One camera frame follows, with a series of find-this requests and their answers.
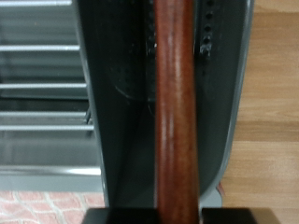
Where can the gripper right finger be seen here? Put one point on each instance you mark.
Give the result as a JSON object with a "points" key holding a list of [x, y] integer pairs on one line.
{"points": [[230, 217]]}

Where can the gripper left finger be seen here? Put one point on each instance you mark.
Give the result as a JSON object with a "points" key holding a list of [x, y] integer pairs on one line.
{"points": [[124, 217]]}

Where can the pink checked cloth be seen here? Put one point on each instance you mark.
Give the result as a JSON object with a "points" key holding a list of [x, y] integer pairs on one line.
{"points": [[37, 208]]}

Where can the dark grey cutlery holder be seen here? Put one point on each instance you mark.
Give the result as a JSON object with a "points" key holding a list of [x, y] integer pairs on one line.
{"points": [[124, 109]]}

